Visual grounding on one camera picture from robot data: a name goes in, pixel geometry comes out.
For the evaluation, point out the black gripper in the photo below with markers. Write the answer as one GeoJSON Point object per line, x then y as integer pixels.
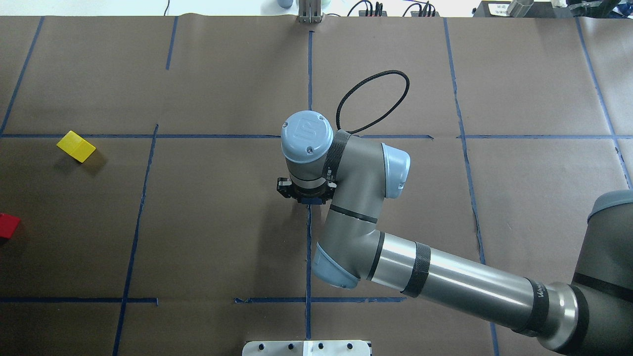
{"type": "Point", "coordinates": [284, 188]}

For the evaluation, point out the blue block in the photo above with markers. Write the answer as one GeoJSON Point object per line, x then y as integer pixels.
{"type": "Point", "coordinates": [311, 201]}

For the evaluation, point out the yellow block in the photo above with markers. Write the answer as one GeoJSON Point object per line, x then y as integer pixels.
{"type": "Point", "coordinates": [76, 146]}

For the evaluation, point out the red block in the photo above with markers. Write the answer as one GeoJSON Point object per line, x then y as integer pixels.
{"type": "Point", "coordinates": [8, 225]}

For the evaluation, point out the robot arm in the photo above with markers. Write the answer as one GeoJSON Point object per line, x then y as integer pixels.
{"type": "Point", "coordinates": [590, 316]}

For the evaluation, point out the brown paper table cover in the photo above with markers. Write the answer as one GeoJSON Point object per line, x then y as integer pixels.
{"type": "Point", "coordinates": [171, 239]}

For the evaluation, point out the white mounting plate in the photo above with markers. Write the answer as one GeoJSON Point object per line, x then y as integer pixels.
{"type": "Point", "coordinates": [308, 348]}

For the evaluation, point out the black power strip left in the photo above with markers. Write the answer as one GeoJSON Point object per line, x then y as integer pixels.
{"type": "Point", "coordinates": [372, 9]}

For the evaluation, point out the black power strip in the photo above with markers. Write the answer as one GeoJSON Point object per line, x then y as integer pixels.
{"type": "Point", "coordinates": [425, 9]}
{"type": "Point", "coordinates": [372, 9]}

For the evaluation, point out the black power strip right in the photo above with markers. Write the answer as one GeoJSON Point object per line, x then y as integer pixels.
{"type": "Point", "coordinates": [425, 9]}

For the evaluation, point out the aluminium frame post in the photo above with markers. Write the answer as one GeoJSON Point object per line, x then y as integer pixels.
{"type": "Point", "coordinates": [309, 11]}

